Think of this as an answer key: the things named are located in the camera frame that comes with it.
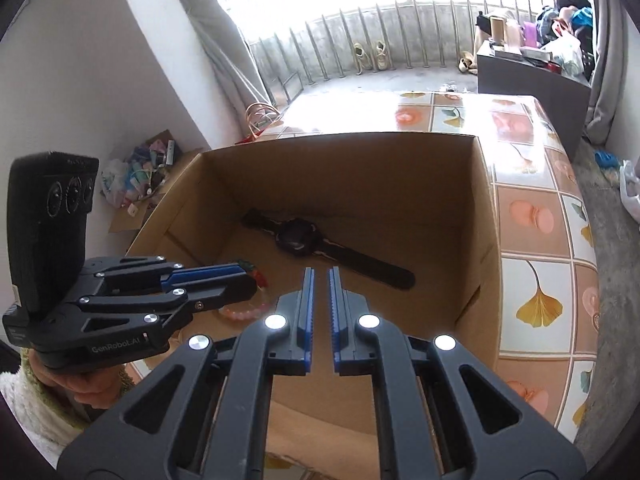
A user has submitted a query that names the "person's left hand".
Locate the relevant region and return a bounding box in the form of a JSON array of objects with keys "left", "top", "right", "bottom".
[{"left": 27, "top": 347, "right": 138, "bottom": 411}]

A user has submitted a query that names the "white plastic bag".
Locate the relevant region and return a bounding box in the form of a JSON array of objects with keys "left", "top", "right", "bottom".
[
  {"left": 100, "top": 159, "right": 131, "bottom": 208},
  {"left": 619, "top": 159, "right": 640, "bottom": 213},
  {"left": 542, "top": 32, "right": 585, "bottom": 77}
]

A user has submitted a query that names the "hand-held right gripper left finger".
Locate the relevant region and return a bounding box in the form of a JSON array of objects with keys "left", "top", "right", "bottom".
[{"left": 57, "top": 266, "right": 317, "bottom": 480}]

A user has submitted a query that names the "brown cardboard box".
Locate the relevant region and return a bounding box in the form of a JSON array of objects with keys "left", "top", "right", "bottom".
[{"left": 122, "top": 131, "right": 502, "bottom": 441}]

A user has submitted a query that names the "pile of clothes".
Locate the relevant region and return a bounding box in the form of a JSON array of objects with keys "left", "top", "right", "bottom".
[{"left": 537, "top": 0, "right": 598, "bottom": 36}]

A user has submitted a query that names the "cardboard box of clutter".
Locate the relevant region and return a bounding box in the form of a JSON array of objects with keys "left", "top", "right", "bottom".
[{"left": 100, "top": 130, "right": 206, "bottom": 233}]

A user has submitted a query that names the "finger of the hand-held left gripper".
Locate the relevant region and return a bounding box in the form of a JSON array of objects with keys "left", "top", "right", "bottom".
[
  {"left": 82, "top": 255, "right": 251, "bottom": 292},
  {"left": 77, "top": 275, "right": 262, "bottom": 332}
]

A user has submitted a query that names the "multicoloured bead bracelet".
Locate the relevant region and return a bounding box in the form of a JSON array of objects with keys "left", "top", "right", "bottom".
[{"left": 217, "top": 259, "right": 273, "bottom": 323}]

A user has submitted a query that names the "pink and black wristwatch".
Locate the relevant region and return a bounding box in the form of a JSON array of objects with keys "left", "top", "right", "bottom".
[{"left": 241, "top": 208, "right": 416, "bottom": 291}]

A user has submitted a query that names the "grey cabinet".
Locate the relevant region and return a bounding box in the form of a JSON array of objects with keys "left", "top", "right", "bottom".
[{"left": 475, "top": 40, "right": 593, "bottom": 156}]

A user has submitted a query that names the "red gift bag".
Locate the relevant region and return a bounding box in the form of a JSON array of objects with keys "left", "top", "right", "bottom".
[{"left": 235, "top": 101, "right": 283, "bottom": 145}]

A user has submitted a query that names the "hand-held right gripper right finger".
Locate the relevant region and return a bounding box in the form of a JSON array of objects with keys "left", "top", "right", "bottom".
[{"left": 327, "top": 266, "right": 586, "bottom": 480}]

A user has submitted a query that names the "metal balcony railing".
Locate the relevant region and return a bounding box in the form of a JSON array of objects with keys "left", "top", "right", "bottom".
[{"left": 247, "top": 0, "right": 556, "bottom": 101}]

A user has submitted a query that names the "grey curtain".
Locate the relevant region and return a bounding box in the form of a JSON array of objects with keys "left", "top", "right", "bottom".
[
  {"left": 162, "top": 0, "right": 273, "bottom": 111},
  {"left": 582, "top": 0, "right": 633, "bottom": 146}
]

